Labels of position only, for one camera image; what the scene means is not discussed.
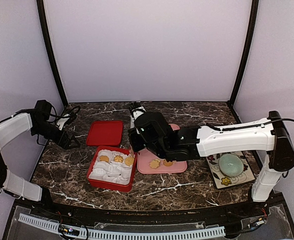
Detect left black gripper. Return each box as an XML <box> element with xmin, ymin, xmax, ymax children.
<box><xmin>32</xmin><ymin>121</ymin><xmax>80</xmax><ymax>150</ymax></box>

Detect flower cookie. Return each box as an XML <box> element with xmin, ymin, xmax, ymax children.
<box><xmin>99</xmin><ymin>155</ymin><xmax>110</xmax><ymax>163</ymax></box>
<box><xmin>149</xmin><ymin>159</ymin><xmax>161</xmax><ymax>169</ymax></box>

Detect red box lid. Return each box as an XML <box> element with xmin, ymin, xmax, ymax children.
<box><xmin>86</xmin><ymin>120</ymin><xmax>124</xmax><ymax>147</ymax></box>

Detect red cookie box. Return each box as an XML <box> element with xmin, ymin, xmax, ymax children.
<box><xmin>87</xmin><ymin>146</ymin><xmax>137</xmax><ymax>193</ymax></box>

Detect swirl butter cookie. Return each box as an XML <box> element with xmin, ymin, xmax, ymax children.
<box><xmin>113</xmin><ymin>155</ymin><xmax>124</xmax><ymax>163</ymax></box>

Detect round waffle cookie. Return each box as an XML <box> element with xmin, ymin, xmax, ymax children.
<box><xmin>124</xmin><ymin>156</ymin><xmax>135</xmax><ymax>166</ymax></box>

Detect metal serving tongs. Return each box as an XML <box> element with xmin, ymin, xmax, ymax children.
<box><xmin>128</xmin><ymin>101</ymin><xmax>146</xmax><ymax>153</ymax></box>

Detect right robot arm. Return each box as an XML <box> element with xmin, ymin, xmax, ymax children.
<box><xmin>129</xmin><ymin>106</ymin><xmax>294</xmax><ymax>217</ymax></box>

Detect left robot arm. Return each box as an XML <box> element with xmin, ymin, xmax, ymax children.
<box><xmin>0</xmin><ymin>109</ymin><xmax>80</xmax><ymax>218</ymax></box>

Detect round orange cookie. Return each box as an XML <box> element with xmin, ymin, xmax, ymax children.
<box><xmin>163</xmin><ymin>160</ymin><xmax>173</xmax><ymax>167</ymax></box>

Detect pink tray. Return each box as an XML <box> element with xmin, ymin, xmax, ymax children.
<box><xmin>137</xmin><ymin>123</ymin><xmax>188</xmax><ymax>175</ymax></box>

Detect white paper cupcake liners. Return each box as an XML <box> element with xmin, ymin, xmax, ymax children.
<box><xmin>88</xmin><ymin>149</ymin><xmax>135</xmax><ymax>186</ymax></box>

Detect floral square plate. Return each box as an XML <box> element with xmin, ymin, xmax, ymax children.
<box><xmin>206</xmin><ymin>151</ymin><xmax>255</xmax><ymax>189</ymax></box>

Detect light green bowl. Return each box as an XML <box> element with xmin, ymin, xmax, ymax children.
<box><xmin>218</xmin><ymin>153</ymin><xmax>243</xmax><ymax>177</ymax></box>

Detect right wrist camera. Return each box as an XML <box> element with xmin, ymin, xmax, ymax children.
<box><xmin>134</xmin><ymin>111</ymin><xmax>170</xmax><ymax>143</ymax></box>

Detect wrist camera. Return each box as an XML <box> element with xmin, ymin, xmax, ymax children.
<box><xmin>134</xmin><ymin>111</ymin><xmax>170</xmax><ymax>143</ymax></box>
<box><xmin>35</xmin><ymin>100</ymin><xmax>52</xmax><ymax>120</ymax></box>

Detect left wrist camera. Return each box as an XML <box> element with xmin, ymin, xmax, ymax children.
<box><xmin>35</xmin><ymin>100</ymin><xmax>52</xmax><ymax>120</ymax></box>

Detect white cable duct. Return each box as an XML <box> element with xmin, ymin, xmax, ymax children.
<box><xmin>18</xmin><ymin>213</ymin><xmax>226</xmax><ymax>240</ymax></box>

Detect left black frame post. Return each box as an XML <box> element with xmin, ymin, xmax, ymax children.
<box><xmin>36</xmin><ymin>0</ymin><xmax>69</xmax><ymax>107</ymax></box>

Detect black frame post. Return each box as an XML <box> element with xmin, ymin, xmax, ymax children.
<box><xmin>36</xmin><ymin>0</ymin><xmax>69</xmax><ymax>107</ymax></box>
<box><xmin>228</xmin><ymin>0</ymin><xmax>259</xmax><ymax>108</ymax></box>

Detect right black frame post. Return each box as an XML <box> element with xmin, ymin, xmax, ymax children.
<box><xmin>228</xmin><ymin>0</ymin><xmax>259</xmax><ymax>108</ymax></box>

